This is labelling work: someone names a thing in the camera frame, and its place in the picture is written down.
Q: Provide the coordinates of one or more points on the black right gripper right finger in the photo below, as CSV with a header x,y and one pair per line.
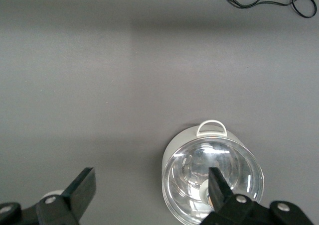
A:
x,y
219,197

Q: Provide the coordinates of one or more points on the glass lid with grey knob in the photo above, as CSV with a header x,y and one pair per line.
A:
x,y
236,160

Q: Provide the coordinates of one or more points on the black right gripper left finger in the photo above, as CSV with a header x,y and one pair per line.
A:
x,y
77,197

